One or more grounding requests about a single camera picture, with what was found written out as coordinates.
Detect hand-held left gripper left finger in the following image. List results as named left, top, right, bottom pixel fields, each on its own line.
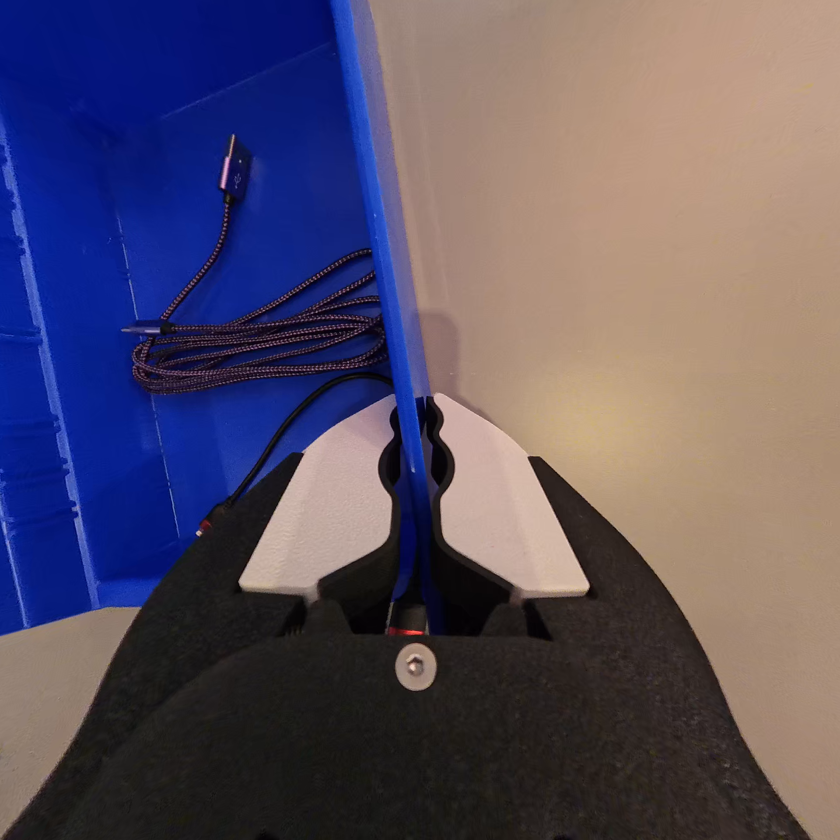
left=238, top=394, right=404, bottom=601

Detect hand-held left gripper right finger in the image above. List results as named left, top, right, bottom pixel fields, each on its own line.
left=425, top=392, right=590, bottom=600

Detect blue plastic bin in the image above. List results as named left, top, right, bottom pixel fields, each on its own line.
left=0, top=0, right=434, bottom=637

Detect black cable with red plugs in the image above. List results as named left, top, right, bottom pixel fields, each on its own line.
left=196, top=373, right=431, bottom=637

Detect purple braided usb cable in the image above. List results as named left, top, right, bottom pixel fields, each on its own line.
left=121, top=133, right=389, bottom=396

